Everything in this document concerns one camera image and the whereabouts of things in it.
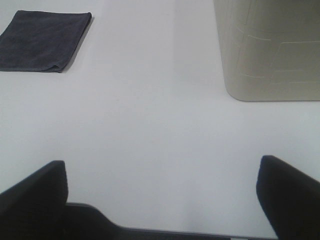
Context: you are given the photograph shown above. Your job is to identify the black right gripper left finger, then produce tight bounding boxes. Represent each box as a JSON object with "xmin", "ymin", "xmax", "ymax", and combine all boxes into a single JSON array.
[{"xmin": 0, "ymin": 160, "xmax": 68, "ymax": 240}]

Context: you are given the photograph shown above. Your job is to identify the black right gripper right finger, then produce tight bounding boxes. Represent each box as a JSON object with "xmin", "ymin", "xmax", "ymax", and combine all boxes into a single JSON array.
[{"xmin": 256, "ymin": 155, "xmax": 320, "ymax": 240}]

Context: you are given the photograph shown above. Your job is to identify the dark grey towel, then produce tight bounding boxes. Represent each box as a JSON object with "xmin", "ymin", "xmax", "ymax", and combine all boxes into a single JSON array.
[{"xmin": 0, "ymin": 10, "xmax": 92, "ymax": 73}]

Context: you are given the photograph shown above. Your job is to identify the beige plastic bin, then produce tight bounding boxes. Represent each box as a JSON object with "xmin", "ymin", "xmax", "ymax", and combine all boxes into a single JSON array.
[{"xmin": 213, "ymin": 0, "xmax": 320, "ymax": 102}]

